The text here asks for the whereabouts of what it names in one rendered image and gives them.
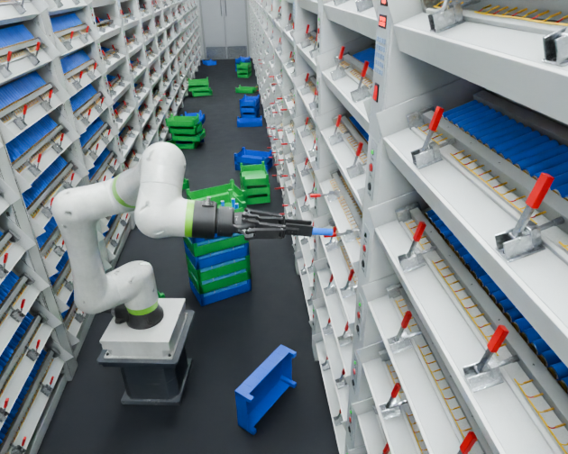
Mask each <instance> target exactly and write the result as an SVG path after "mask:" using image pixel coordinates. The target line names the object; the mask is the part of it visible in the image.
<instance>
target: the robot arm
mask: <svg viewBox="0 0 568 454"><path fill-rule="evenodd" d="M185 170H186V159H185V157H184V154H183V153H182V151H181V150H180V149H179V148H178V147H177V146H175V145H174V144H172V143H169V142H164V141H162V142H156V143H153V144H152V145H151V146H149V147H148V148H147V149H146V150H145V151H144V153H143V154H142V157H141V159H140V161H139V162H138V163H137V164H136V165H135V166H133V167H132V168H129V169H127V170H125V171H124V172H122V173H121V174H119V175H118V176H117V177H114V178H111V179H108V180H106V181H103V182H100V183H96V184H93V185H88V186H80V187H74V188H69V189H65V190H63V191H61V192H60V193H58V194H57V195H56V196H55V198H54V199H53V201H52V205H51V211H52V215H53V217H54V219H55V221H56V223H57V225H58V227H59V229H60V233H61V235H62V238H63V240H64V243H65V246H66V249H67V252H68V255H69V262H70V266H71V271H72V277H73V286H74V301H75V304H76V306H77V308H78V309H79V310H80V311H81V312H83V313H88V314H96V313H111V314H112V315H113V316H115V323H116V324H121V323H124V322H126V323H127V325H128V326H129V327H130V328H132V329H135V330H145V329H149V328H151V327H153V326H155V325H157V324H158V323H160V322H161V320H162V319H163V317H164V312H163V309H162V307H161V306H160V305H159V303H158V299H159V297H158V291H157V287H156V281H155V276H154V273H153V268H152V266H151V264H150V263H148V262H146V261H141V260H137V261H132V262H129V263H127V264H124V265H122V266H121V267H119V268H117V269H115V270H113V271H110V272H107V273H105V270H104V267H103V263H102V259H101V256H100V251H99V246H98V239H97V230H96V224H97V222H98V221H99V220H100V219H103V218H105V217H107V216H110V215H115V214H119V213H128V212H132V211H134V220H135V223H136V226H137V227H138V229H139V230H140V231H141V232H142V233H143V234H144V235H146V236H148V237H151V238H154V239H161V238H168V237H190V238H201V239H205V240H206V239H214V238H215V233H217V236H223V237H231V236H232V235H233V232H235V233H239V234H243V235H244V239H245V240H246V241H249V240H254V239H283V238H285V234H287V235H297V236H307V237H311V236H312V231H313V225H311V224H312V221H307V220H295V219H285V217H286V216H285V215H284V214H283V215H281V214H279V213H269V212H263V211H257V210H253V209H250V208H247V207H246V208H244V212H243V213H242V212H239V213H235V212H234V208H233V207H230V206H220V208H217V202H215V201H211V196H207V197H206V200H203V201H198V200H188V199H184V198H183V197H182V187H183V180H184V175H185ZM281 216H282V217H281Z"/></svg>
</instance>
